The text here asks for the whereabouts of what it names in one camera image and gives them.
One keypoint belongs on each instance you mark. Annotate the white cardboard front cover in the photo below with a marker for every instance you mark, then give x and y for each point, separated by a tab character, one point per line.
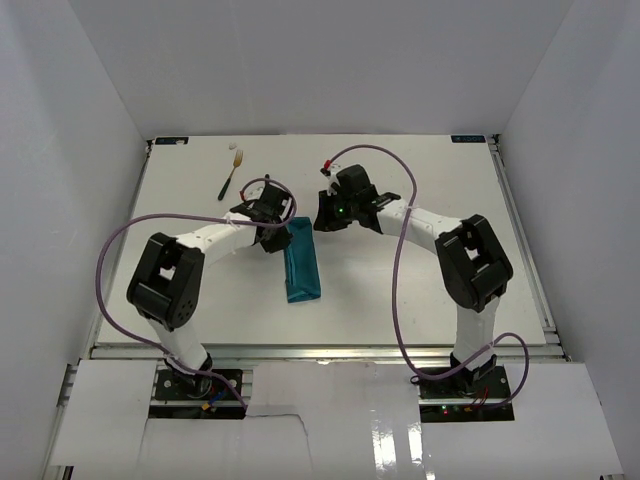
335	421

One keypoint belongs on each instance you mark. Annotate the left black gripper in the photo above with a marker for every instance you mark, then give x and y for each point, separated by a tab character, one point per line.
275	239

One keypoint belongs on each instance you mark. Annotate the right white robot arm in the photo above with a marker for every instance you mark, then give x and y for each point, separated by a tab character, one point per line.
474	266

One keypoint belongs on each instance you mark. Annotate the right blue table label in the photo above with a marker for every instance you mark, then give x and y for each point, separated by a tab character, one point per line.
468	139

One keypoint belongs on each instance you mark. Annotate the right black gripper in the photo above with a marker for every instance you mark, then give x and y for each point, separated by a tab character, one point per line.
326	216

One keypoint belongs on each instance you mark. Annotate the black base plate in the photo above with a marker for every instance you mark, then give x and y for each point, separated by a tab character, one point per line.
493	385
170	386

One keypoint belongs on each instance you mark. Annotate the blue table label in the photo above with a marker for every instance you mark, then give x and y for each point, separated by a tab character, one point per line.
181	140
468	139

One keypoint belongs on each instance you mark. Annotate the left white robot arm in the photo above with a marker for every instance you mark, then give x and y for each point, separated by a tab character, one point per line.
166	283

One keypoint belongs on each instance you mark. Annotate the teal cloth napkin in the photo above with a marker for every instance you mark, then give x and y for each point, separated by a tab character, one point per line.
302	280

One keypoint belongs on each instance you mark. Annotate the left blue table label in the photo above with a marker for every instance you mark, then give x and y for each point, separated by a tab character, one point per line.
181	140

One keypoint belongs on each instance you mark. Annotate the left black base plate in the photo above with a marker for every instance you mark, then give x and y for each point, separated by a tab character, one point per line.
170	386

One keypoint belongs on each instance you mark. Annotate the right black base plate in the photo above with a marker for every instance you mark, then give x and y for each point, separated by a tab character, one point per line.
493	385

